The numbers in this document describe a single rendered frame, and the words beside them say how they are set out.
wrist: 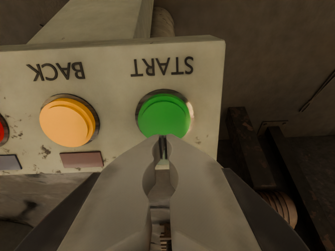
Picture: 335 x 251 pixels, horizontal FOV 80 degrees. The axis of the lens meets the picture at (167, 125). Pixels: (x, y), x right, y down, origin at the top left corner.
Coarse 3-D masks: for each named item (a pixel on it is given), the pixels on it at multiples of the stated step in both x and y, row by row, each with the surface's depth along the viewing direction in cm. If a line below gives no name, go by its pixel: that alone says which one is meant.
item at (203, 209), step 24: (168, 144) 12; (192, 168) 9; (216, 168) 9; (192, 192) 8; (216, 192) 8; (192, 216) 7; (216, 216) 7; (240, 216) 7; (192, 240) 6; (216, 240) 6; (240, 240) 6
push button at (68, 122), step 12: (48, 108) 15; (60, 108) 14; (72, 108) 15; (84, 108) 15; (48, 120) 15; (60, 120) 15; (72, 120) 15; (84, 120) 15; (48, 132) 15; (60, 132) 15; (72, 132) 15; (84, 132) 15; (60, 144) 16; (72, 144) 16
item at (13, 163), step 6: (0, 156) 18; (6, 156) 18; (12, 156) 18; (0, 162) 18; (6, 162) 18; (12, 162) 18; (18, 162) 18; (0, 168) 18; (6, 168) 18; (12, 168) 18; (18, 168) 18
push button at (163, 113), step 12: (156, 96) 15; (168, 96) 14; (144, 108) 15; (156, 108) 14; (168, 108) 14; (180, 108) 14; (144, 120) 15; (156, 120) 15; (168, 120) 15; (180, 120) 15; (144, 132) 16; (156, 132) 15; (168, 132) 15; (180, 132) 15
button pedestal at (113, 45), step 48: (96, 0) 26; (144, 0) 27; (0, 48) 15; (48, 48) 14; (96, 48) 14; (144, 48) 14; (192, 48) 14; (0, 96) 15; (48, 96) 15; (96, 96) 15; (144, 96) 15; (192, 96) 15; (0, 144) 17; (48, 144) 17; (96, 144) 17; (192, 144) 17
